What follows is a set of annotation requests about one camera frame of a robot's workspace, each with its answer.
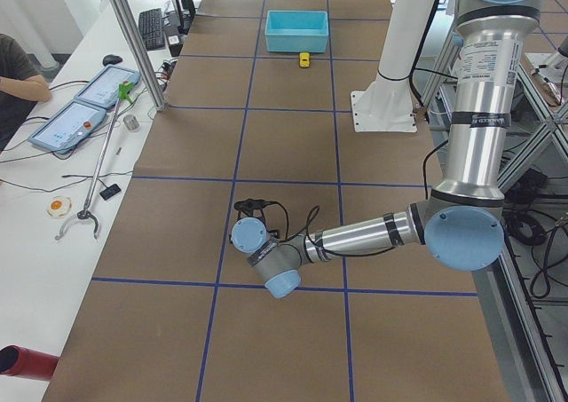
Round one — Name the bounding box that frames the aluminium frame post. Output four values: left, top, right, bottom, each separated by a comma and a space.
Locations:
109, 0, 166, 112

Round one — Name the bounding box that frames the red cylinder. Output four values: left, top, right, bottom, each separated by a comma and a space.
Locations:
1, 345, 59, 382

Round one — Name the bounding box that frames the fried egg toy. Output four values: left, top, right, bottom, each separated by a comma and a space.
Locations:
46, 195, 72, 218

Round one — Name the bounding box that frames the green handled reacher grabber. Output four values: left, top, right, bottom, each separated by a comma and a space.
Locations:
54, 81, 135, 241

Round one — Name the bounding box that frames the yellow beetle toy car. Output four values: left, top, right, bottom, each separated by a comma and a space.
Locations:
298, 51, 311, 68

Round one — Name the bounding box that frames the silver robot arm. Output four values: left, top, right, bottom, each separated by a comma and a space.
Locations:
231, 0, 541, 298

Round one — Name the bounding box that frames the teach pendant tablet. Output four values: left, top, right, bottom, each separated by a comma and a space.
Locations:
28, 100, 107, 154
75, 65, 140, 109

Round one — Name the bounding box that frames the upper teach pendant tablet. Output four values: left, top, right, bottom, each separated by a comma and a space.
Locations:
75, 65, 140, 109

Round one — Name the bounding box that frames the seated person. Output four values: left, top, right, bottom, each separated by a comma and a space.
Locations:
1, 34, 51, 149

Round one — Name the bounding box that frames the black keyboard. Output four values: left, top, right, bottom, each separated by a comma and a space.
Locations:
138, 8, 165, 51

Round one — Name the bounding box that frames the black computer mouse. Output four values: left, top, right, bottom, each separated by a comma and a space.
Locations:
102, 54, 123, 67

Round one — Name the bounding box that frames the small metal cylinder weight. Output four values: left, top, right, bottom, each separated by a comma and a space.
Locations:
123, 114, 139, 131

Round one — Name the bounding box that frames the lower teach pendant tablet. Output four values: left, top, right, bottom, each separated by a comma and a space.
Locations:
28, 100, 107, 154

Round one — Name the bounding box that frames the light blue plastic bin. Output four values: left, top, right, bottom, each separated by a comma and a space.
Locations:
264, 10, 329, 53

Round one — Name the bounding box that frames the small black device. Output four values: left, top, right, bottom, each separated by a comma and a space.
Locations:
99, 184, 122, 201

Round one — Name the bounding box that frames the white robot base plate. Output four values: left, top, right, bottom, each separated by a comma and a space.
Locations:
350, 90, 417, 133

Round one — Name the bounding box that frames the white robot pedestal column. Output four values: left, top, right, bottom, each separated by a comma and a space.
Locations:
377, 0, 438, 115

